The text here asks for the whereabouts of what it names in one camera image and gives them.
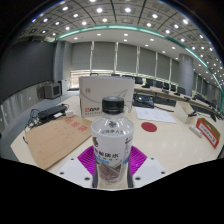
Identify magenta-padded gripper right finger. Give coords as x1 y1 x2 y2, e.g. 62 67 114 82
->
126 145 167 189

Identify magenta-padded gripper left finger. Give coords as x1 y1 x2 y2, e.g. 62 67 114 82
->
56 145 98 190

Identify clear water bottle black cap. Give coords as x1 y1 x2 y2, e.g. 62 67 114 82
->
90 96 135 190

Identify brown paper envelope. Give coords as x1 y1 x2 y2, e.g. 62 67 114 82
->
24 115 93 171

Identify flat round red coaster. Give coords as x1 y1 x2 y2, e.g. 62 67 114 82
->
140 121 158 133

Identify white paper sheet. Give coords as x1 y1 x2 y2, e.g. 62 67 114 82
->
134 106 177 124

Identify white remote control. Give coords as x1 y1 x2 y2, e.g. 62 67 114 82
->
188 124 204 139

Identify black power strip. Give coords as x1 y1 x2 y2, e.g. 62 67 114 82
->
37 103 69 121

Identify black desk phone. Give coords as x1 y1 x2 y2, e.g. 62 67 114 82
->
132 93 155 109

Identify red-edged open cardboard box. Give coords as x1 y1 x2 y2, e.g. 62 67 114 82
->
195 117 222 150

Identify white copy paper carton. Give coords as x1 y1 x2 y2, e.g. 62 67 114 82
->
78 75 136 118

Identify long curved conference desk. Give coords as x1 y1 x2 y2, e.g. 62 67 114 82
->
133 83 224 118

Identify grey box monitor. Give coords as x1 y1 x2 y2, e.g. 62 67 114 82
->
43 82 63 100

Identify black office chairs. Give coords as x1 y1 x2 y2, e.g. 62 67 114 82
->
134 75 188 95

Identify round ceiling lights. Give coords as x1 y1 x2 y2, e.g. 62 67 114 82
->
29 0 224 88

